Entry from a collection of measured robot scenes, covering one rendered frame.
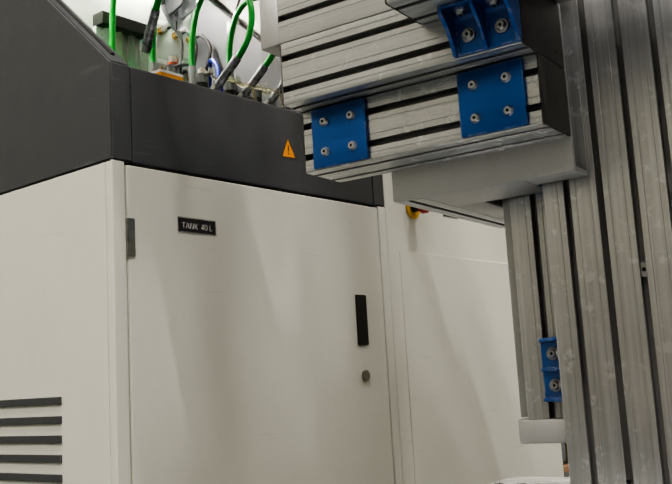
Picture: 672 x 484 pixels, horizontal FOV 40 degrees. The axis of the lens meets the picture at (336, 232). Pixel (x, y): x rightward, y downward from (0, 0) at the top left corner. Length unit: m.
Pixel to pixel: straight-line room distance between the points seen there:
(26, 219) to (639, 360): 1.01
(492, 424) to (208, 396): 0.88
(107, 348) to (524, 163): 0.68
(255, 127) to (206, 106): 0.12
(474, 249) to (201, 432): 0.95
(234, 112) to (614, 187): 0.72
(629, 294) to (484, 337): 1.02
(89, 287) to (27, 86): 0.41
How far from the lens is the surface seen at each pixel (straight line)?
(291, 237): 1.74
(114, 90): 1.53
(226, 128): 1.67
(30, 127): 1.70
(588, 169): 1.29
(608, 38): 1.32
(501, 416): 2.29
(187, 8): 2.01
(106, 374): 1.46
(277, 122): 1.77
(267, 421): 1.66
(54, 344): 1.58
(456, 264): 2.17
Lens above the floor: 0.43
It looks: 9 degrees up
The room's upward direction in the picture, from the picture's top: 3 degrees counter-clockwise
